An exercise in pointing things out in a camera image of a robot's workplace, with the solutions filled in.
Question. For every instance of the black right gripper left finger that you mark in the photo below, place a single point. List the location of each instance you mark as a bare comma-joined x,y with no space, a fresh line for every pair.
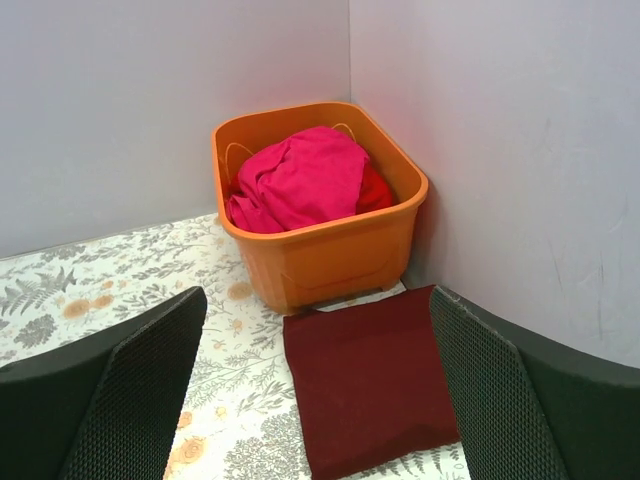
105,406

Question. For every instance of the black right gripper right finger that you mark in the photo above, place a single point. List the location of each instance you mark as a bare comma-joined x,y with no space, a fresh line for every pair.
528,407

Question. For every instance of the pink t shirt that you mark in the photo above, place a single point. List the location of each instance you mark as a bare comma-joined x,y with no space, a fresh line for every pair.
313,176

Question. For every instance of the folded maroon t shirt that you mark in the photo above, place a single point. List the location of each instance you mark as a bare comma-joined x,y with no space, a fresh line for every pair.
369,383

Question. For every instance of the red t shirt in basket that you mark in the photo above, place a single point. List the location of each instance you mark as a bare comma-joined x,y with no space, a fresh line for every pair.
375,193

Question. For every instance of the orange plastic basket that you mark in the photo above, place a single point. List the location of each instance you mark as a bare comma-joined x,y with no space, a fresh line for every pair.
296,269

